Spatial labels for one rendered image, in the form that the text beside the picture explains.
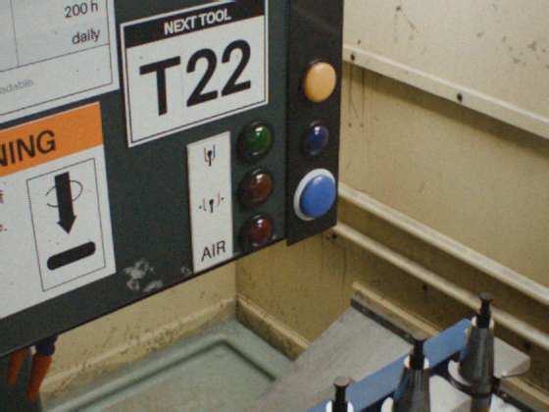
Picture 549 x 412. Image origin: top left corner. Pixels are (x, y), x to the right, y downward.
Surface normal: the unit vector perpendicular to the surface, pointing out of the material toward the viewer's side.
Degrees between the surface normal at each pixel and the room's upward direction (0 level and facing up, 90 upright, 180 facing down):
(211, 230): 90
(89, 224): 90
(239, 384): 0
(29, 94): 90
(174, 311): 90
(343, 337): 24
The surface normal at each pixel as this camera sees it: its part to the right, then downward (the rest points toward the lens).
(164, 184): 0.64, 0.37
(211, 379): 0.00, -0.88
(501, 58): -0.77, 0.31
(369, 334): -0.32, -0.67
